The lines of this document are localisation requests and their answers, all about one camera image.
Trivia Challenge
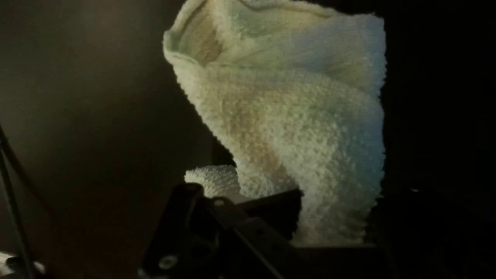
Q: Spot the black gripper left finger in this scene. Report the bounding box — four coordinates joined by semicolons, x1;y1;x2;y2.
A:
139;181;308;279

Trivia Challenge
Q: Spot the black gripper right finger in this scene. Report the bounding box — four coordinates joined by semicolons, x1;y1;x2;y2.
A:
382;184;496;279

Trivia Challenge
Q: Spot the white terry towel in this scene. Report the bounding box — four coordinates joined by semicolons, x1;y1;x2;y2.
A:
162;0;390;248

